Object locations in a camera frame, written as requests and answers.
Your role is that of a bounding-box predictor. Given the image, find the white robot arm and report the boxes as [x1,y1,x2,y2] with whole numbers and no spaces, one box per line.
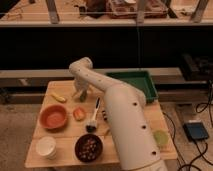
[69,57,168,171]

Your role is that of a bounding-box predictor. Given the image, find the green plastic tray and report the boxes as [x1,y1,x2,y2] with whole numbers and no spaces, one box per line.
[107,71,158,103]

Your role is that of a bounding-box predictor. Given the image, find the yellow banana toy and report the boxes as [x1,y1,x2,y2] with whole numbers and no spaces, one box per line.
[51,93,67,103]

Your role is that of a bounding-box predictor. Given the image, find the orange tomato toy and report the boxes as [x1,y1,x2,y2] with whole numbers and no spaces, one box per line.
[73,107,86,121]

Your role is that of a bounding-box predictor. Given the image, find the striped brown block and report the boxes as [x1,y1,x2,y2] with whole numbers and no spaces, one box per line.
[102,110,107,121]

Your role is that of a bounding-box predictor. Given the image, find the black and white brush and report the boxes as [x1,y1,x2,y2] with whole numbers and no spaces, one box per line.
[86,99,100,133]

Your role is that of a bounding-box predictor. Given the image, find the orange bowl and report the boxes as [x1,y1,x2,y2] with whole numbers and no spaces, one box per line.
[39,105,68,130]

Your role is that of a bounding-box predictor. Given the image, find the yellow stick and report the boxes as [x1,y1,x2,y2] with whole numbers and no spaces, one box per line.
[103,128,110,138]

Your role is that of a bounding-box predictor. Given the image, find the dark bowl with beans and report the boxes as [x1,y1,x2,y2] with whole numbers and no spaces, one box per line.
[75,134,103,163]

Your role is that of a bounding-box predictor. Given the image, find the white cup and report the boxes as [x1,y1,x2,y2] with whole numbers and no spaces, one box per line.
[35,136,56,159]

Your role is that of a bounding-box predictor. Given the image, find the green cup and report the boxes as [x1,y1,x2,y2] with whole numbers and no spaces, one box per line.
[153,130,168,147]

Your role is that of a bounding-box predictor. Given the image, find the black foot pedal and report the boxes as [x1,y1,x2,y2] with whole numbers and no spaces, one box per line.
[183,122,209,141]

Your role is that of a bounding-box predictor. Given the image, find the black cable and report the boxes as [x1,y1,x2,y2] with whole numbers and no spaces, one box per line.
[163,79,213,171]

